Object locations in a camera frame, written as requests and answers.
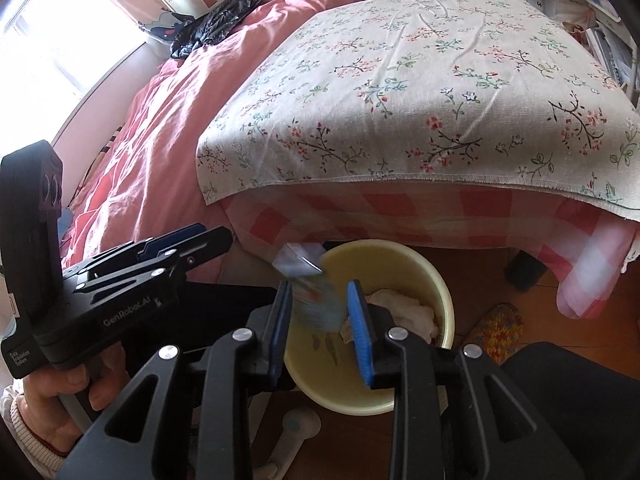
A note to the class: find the window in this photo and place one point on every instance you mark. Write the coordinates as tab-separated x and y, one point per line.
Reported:
50	35

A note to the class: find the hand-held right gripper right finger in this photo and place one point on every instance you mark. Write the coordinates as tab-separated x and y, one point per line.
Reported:
360	330

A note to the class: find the white chair base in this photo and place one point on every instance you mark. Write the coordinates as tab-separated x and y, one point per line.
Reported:
295	430

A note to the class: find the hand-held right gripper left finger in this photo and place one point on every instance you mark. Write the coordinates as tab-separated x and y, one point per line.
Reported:
280	330

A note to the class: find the pink quilt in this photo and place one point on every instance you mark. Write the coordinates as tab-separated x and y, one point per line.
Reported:
190	110

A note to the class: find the colourful knitted slipper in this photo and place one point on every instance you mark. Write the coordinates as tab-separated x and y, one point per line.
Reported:
495	330

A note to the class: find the black plastic bag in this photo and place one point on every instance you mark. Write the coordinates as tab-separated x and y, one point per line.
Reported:
220	20

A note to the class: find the blue printed cloth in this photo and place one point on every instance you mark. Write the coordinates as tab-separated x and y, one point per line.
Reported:
160	27

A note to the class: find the white tissue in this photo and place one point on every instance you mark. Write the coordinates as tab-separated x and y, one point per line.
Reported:
405	312

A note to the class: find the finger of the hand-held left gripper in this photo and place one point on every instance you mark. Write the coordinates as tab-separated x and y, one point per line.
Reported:
200	252
170	240

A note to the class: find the white paper bag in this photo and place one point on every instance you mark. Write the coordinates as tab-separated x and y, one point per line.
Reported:
570	0

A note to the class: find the light blue milk carton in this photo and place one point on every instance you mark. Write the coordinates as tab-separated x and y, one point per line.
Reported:
305	265

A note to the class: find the floral tablecloth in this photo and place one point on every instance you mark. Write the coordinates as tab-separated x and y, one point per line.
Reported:
400	85

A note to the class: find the yellow plastic bin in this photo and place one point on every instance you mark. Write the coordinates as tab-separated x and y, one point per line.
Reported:
390	260

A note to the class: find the person's left hand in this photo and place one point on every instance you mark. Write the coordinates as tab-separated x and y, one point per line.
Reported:
50	395

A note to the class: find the black bed leg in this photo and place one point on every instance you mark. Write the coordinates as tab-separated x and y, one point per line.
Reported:
525	270

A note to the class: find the person's left forearm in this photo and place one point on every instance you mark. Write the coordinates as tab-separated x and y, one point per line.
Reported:
35	440

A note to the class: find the pink checked bed sheet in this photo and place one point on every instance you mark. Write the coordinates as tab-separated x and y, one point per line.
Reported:
400	220

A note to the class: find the white rolling book rack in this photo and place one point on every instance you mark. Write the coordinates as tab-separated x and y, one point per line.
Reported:
612	55

